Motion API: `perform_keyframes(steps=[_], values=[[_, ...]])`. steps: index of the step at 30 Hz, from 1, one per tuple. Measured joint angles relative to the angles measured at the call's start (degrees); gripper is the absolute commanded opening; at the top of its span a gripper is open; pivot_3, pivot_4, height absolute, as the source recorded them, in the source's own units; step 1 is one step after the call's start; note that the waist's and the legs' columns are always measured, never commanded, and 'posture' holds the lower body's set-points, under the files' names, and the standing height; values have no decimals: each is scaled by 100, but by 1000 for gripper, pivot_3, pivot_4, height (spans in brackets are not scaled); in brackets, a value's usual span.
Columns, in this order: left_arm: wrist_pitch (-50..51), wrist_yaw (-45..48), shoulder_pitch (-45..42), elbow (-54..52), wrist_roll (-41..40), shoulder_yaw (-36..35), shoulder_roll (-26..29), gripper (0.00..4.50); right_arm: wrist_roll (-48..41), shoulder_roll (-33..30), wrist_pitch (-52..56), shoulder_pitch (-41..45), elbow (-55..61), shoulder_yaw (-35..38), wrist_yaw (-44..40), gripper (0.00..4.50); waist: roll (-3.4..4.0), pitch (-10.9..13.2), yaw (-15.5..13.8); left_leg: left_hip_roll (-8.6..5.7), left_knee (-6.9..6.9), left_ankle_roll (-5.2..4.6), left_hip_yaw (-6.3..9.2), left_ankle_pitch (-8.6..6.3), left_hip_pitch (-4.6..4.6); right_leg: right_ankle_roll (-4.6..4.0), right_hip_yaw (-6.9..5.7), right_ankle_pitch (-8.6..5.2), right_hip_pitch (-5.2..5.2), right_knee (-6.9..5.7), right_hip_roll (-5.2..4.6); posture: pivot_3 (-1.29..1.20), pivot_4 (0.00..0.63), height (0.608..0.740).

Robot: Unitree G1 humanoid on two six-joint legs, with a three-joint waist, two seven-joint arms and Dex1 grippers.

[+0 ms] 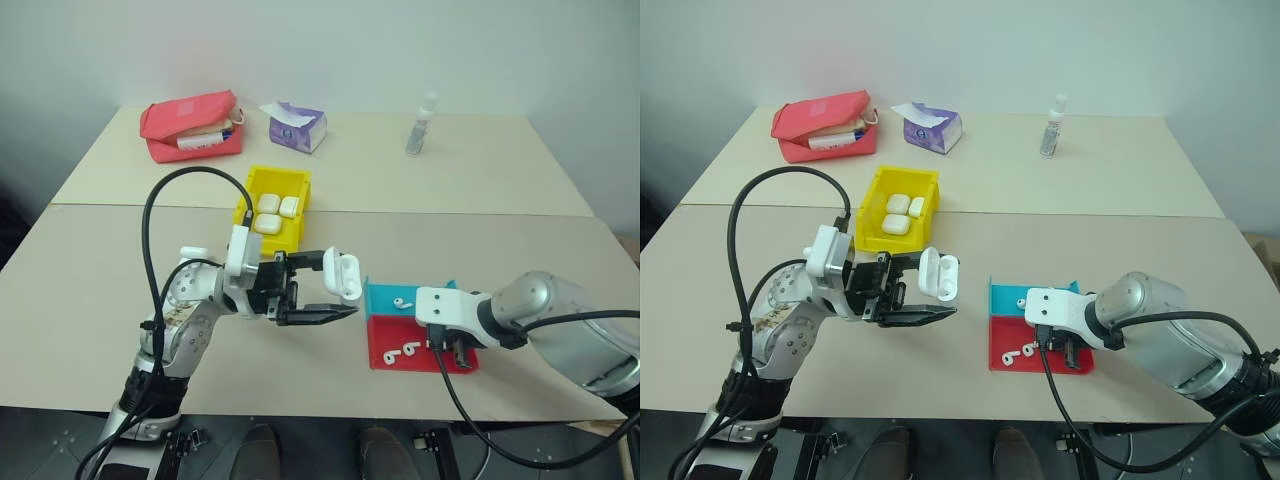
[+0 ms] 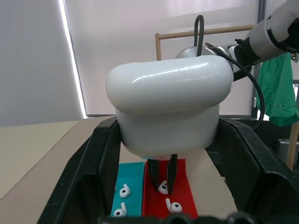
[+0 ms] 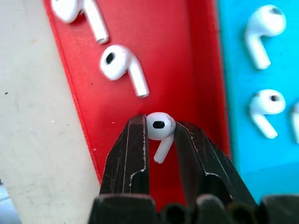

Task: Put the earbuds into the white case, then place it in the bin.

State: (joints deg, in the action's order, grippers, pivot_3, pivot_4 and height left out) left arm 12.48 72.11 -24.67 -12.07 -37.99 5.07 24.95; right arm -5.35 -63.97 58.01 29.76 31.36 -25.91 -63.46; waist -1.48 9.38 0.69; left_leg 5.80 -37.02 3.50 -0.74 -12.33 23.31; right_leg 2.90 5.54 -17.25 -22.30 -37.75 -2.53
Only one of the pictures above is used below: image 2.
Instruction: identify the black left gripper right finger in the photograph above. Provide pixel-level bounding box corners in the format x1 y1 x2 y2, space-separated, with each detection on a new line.
207 118 299 224

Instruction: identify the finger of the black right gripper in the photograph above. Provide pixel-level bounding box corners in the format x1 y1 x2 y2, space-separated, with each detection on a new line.
166 154 178 195
148 159 161 191

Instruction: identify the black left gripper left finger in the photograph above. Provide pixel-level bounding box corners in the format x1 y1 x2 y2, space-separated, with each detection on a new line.
37 115 121 224

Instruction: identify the white earbud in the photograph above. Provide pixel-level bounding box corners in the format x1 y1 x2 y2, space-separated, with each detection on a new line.
157 180 169 195
119 183 132 199
113 202 128 217
165 197 184 214

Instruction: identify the white earbud charging case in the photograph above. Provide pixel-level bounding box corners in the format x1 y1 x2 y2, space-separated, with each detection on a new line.
105 55 235 161

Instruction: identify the red plastic tray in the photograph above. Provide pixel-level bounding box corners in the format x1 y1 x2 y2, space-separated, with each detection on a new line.
142 158 199 219

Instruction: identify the teal plastic tray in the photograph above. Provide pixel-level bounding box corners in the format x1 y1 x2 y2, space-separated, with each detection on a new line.
109 161 146 218

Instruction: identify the grey box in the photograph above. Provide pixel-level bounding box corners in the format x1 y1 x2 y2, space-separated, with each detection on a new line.
277 138 292 162

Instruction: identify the green garment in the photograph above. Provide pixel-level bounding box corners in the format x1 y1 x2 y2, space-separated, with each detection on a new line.
255 52 299 127

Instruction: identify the wooden clothes rack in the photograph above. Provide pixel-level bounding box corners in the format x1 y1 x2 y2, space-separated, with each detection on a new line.
155 24 299 171

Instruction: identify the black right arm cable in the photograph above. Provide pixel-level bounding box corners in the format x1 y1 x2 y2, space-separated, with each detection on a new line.
193 14 266 131

